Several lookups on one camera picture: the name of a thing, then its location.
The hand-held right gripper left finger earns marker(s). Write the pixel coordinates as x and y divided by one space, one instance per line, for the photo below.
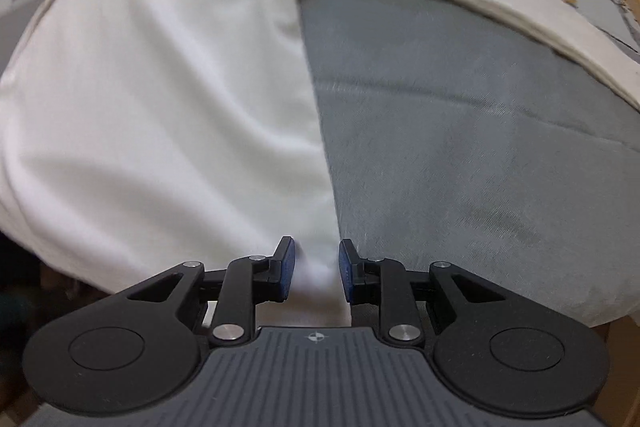
289 268

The grey mat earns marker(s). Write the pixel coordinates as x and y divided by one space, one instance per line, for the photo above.
450 132

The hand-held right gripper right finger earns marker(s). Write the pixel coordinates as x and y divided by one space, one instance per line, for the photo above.
346 268

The white garment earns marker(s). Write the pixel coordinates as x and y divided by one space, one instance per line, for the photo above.
150 107

